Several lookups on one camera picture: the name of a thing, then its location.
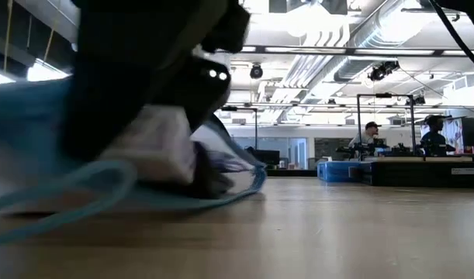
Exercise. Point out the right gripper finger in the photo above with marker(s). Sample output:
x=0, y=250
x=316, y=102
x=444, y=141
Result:
x=198, y=93
x=104, y=108

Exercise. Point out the pink playing card box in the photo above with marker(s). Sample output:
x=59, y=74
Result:
x=155, y=147

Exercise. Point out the dark blue mesh bag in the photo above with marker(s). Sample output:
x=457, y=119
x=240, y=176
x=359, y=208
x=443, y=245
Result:
x=27, y=128

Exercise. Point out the blue first aid kit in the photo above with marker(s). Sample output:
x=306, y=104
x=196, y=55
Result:
x=337, y=172

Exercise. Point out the black weekly pill organizer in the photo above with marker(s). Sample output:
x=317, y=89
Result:
x=415, y=176

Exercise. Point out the black background robot arm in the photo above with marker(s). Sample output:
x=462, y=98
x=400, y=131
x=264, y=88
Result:
x=401, y=149

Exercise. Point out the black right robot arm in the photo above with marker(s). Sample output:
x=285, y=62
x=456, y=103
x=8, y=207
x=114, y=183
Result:
x=469, y=13

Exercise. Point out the black ceiling spotlight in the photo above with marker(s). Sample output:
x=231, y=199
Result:
x=380, y=71
x=256, y=71

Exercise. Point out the black background monitor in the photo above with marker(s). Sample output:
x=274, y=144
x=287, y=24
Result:
x=267, y=158

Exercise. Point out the person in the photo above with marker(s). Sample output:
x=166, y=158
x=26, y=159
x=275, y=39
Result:
x=366, y=137
x=434, y=139

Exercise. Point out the wooden background table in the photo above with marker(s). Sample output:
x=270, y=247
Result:
x=434, y=159

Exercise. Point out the colourful floral cloth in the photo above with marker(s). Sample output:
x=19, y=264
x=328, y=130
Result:
x=454, y=133

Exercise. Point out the black background box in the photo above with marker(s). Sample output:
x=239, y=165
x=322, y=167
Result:
x=473, y=131

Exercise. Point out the black background station frame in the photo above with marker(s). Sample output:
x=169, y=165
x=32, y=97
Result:
x=412, y=128
x=256, y=128

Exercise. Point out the silver ventilation duct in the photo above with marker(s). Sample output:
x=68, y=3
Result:
x=360, y=38

